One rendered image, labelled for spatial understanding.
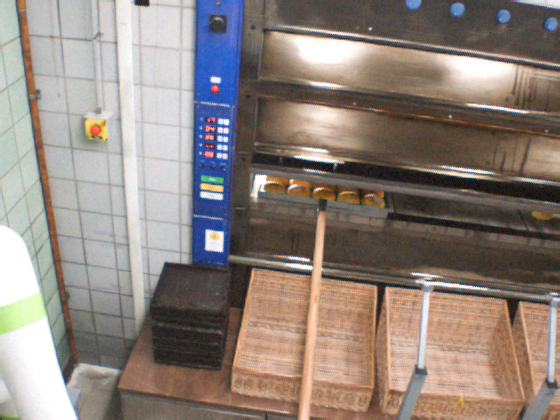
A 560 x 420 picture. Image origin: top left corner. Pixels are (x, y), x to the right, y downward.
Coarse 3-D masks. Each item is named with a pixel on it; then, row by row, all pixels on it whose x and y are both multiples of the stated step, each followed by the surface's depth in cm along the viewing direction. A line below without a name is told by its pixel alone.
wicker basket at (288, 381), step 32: (256, 288) 243; (288, 288) 242; (320, 288) 241; (352, 288) 239; (288, 320) 247; (320, 320) 245; (352, 320) 244; (256, 352) 234; (288, 352) 236; (320, 352) 238; (352, 352) 240; (256, 384) 220; (288, 384) 210; (320, 384) 208; (352, 384) 206
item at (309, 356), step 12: (324, 216) 217; (312, 276) 187; (312, 288) 181; (312, 300) 176; (312, 312) 171; (312, 324) 167; (312, 336) 162; (312, 348) 159; (312, 360) 155; (312, 372) 152; (312, 384) 149; (300, 396) 145; (300, 408) 141
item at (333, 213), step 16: (256, 208) 227; (272, 208) 226; (288, 208) 226; (304, 208) 225; (336, 208) 227; (384, 224) 226; (400, 224) 225; (416, 224) 224; (432, 224) 224; (448, 224) 225; (464, 224) 226; (480, 224) 227; (496, 240) 225; (512, 240) 224; (528, 240) 223; (544, 240) 222
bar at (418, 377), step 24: (264, 264) 195; (288, 264) 194; (432, 288) 193; (456, 288) 193; (480, 288) 192; (504, 288) 193; (552, 312) 192; (552, 336) 190; (552, 360) 188; (408, 384) 193; (552, 384) 185; (408, 408) 195
